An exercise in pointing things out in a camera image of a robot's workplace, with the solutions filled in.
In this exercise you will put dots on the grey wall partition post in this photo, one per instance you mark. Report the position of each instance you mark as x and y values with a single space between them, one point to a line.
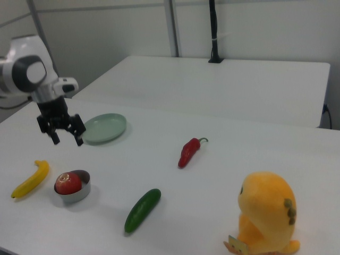
174 26

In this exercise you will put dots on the red apple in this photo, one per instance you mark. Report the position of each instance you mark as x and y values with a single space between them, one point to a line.
67 183

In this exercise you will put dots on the yellow plush toy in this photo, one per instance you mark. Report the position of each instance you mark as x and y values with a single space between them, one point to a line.
265 207

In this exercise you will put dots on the black pole with clamp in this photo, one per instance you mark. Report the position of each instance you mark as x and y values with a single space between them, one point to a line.
214 32

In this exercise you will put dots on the yellow banana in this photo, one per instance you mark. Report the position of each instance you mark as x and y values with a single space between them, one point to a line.
33 180

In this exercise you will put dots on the red chili pepper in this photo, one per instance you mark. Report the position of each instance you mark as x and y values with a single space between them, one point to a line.
188 152

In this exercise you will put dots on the yellow plush toy tag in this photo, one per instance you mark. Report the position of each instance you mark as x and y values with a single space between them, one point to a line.
237 245

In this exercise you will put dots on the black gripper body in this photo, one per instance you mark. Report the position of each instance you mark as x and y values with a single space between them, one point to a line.
53 110

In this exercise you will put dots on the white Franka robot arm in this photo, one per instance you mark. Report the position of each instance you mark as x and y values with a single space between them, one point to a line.
26 71

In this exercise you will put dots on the green cucumber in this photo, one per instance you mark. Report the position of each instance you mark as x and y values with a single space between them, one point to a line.
142 211

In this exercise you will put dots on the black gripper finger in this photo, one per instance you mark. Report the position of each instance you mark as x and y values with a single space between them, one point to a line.
77 127
45 127

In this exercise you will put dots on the slanted grey frame post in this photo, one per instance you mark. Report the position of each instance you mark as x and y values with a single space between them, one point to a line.
40 24

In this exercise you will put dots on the grey metal bowl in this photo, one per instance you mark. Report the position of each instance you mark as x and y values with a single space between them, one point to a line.
79 196

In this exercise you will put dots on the pale green plate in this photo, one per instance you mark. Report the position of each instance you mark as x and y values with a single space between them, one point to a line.
106 127

